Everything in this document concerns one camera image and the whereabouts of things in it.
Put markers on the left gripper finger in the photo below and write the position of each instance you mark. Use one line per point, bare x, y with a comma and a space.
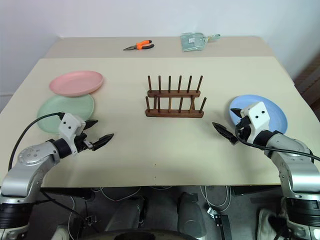
90, 123
103, 141

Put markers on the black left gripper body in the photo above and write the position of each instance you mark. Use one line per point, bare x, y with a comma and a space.
82, 143

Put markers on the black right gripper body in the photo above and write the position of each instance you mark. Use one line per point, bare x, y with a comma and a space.
246, 131

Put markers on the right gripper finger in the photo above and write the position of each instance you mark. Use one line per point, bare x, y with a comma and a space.
237, 111
225, 131

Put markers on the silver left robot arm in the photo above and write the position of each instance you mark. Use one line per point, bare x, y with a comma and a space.
27, 162

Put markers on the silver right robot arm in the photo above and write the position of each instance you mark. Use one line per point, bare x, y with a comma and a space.
295, 170

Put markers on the wooden dish rack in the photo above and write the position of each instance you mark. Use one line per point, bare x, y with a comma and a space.
175, 113

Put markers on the green plate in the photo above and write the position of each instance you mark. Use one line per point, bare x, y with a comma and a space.
65, 107

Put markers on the blue plate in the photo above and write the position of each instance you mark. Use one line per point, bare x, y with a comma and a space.
277, 112

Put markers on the pink plate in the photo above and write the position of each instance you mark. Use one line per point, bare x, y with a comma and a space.
76, 82

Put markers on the dark grey rounded leg shape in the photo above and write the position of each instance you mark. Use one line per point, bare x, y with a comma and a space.
191, 212
125, 215

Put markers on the pale green wrapped dustpan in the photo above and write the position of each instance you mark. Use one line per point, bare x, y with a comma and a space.
192, 42

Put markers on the white shoe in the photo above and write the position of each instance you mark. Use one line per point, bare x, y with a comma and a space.
266, 225

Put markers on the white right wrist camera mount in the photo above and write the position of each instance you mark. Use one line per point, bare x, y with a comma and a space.
257, 116

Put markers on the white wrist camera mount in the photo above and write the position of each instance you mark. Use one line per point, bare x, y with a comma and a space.
70, 125
257, 116

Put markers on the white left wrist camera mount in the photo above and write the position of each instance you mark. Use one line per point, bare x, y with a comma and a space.
70, 125

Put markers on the black metal floor bracket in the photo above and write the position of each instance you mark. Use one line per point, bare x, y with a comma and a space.
221, 225

